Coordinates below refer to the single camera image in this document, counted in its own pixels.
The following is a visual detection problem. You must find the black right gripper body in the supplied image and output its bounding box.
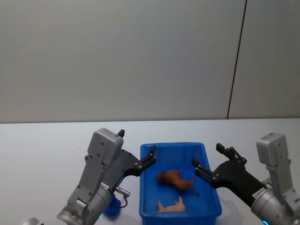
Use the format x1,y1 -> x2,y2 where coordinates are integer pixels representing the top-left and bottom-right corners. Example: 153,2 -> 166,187
210,160 -> 268,208

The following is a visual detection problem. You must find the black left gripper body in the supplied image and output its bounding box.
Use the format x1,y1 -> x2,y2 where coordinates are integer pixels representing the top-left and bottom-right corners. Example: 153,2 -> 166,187
100,149 -> 143,191

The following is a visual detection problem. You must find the brown toy animal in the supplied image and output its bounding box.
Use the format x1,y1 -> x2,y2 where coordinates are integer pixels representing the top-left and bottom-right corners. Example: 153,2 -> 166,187
156,168 -> 200,196

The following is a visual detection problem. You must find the blue plastic bin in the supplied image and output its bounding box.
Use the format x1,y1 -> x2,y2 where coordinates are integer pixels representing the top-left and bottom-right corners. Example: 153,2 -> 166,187
139,142 -> 223,225

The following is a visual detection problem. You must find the small blue plastic toy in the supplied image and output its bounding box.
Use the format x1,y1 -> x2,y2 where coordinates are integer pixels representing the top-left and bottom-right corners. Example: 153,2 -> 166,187
104,191 -> 123,217

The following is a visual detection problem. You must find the pink toy pig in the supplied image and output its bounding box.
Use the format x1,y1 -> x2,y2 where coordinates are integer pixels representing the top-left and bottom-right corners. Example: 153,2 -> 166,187
153,195 -> 187,213

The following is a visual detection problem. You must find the dark cable with silver plug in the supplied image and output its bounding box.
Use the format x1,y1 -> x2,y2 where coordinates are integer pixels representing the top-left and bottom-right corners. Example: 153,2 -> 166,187
114,186 -> 132,209

